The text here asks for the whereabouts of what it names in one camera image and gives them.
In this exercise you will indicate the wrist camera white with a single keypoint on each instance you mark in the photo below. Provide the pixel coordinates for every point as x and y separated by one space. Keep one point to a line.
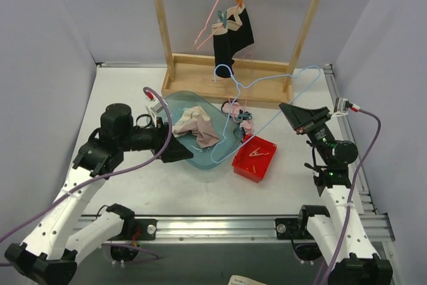
342 106
156 105

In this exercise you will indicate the beige pink underwear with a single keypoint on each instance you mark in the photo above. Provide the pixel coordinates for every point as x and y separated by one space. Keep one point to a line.
197 122

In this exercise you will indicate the teal clothespin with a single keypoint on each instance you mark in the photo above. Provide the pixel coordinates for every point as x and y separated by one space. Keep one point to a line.
243 116
222 18

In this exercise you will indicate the paper sheet bottom edge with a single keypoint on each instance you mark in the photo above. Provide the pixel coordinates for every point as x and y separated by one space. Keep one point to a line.
242 280

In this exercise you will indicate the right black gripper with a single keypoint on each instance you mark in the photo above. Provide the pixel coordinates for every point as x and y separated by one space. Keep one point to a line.
313 123

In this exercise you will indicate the wooden clothes rack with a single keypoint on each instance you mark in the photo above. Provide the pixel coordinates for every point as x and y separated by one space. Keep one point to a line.
195 73

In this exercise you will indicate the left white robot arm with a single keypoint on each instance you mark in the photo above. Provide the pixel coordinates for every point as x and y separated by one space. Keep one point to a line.
52 252

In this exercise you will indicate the teal plastic basin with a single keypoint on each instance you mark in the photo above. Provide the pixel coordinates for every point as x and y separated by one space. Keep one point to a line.
178 102

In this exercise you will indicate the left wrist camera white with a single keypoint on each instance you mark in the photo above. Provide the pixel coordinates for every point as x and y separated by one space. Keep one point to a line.
156 105

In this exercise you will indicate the black underwear beige waistband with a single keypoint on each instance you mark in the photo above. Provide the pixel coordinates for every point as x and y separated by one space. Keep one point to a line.
228 41

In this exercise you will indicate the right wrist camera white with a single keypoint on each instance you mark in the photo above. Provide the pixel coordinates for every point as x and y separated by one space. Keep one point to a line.
342 106

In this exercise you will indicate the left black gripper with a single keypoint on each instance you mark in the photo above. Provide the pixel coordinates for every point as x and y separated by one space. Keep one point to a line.
164 141

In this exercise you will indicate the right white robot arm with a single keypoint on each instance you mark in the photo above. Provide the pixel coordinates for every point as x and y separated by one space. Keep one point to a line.
346 261

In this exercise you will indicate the blue wire hanger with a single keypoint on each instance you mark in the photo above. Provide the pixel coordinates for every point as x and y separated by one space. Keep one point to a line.
259 102

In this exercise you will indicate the pink underwear navy trim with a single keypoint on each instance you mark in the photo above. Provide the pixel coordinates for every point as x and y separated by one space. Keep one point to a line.
231 109

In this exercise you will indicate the teal clothespin on black underwear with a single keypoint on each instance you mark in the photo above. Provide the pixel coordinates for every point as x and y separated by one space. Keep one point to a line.
222 18

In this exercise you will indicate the red plastic bin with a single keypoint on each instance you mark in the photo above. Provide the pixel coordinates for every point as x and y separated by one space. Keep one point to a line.
242 163

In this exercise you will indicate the aluminium mounting rail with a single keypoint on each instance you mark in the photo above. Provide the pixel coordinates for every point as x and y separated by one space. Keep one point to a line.
217 226

